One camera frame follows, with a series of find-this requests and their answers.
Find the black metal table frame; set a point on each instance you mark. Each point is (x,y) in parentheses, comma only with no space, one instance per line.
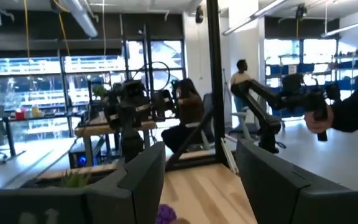
(215,77)

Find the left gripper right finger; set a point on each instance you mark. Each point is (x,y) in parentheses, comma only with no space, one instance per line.
(275,199)

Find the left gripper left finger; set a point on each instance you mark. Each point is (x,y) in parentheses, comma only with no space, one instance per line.
(135,199)

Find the seated person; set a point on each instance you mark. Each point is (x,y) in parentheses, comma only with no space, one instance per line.
(191,109)

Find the potted green plant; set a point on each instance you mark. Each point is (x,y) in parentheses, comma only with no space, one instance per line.
(75,180)

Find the blue bin storage shelves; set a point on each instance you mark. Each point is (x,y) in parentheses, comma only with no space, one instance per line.
(309,68)

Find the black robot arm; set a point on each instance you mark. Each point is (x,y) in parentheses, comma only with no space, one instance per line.
(129,102)
(163,104)

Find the standing person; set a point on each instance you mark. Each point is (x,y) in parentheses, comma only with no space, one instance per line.
(240,81)

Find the computer tower blue light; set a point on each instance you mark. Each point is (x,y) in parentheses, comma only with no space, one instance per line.
(79,158)

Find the white ceiling pipe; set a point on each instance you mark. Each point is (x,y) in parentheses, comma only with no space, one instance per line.
(81,17)

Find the person's hand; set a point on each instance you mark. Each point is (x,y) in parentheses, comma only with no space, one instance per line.
(317,124)

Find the wooden station table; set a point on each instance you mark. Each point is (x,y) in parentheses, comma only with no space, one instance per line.
(104,129)

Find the purple toy grapes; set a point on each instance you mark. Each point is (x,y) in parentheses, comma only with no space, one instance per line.
(165,214)

